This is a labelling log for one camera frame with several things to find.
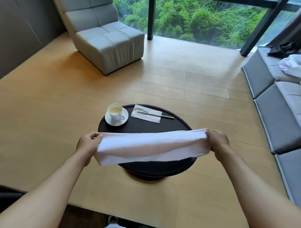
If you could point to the round black side table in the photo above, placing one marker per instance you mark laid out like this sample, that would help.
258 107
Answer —
147 141

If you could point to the white towel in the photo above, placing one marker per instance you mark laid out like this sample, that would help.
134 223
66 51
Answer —
154 145

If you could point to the person's left hand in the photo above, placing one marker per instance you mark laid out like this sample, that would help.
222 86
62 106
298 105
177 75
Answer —
85 146

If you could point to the grey curtain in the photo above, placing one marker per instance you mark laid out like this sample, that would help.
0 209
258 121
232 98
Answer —
285 25

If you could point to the person's right forearm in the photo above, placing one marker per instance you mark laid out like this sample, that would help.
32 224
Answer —
256 188

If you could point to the grey upholstered armchair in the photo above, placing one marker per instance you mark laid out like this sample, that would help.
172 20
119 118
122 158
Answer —
104 35

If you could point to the dark window frame post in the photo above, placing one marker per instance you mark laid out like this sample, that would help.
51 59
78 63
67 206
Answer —
151 18
263 27

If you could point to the person's left forearm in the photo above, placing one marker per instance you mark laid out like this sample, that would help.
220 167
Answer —
40 190

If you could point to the white saucer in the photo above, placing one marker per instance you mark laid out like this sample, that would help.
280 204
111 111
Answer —
116 117

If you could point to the person's right thumb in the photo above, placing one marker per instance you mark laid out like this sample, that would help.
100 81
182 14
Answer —
210 136

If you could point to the silver metal spoon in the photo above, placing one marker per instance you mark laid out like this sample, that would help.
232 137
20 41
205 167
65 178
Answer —
154 114

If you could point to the grey bench cushion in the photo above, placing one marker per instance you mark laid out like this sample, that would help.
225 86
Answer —
279 117
264 70
290 176

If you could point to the white teacup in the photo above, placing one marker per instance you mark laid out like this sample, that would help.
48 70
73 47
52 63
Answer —
115 112

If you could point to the white plastic bag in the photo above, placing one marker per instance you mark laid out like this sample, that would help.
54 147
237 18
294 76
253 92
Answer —
291 65

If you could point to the person's right hand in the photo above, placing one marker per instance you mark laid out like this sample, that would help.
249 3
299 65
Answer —
217 142

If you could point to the person's left thumb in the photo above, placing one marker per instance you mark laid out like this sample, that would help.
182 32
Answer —
96 135

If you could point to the black garment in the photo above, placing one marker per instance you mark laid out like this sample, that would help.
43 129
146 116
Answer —
283 49

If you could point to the white paper napkin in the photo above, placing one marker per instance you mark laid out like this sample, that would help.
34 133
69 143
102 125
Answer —
146 114

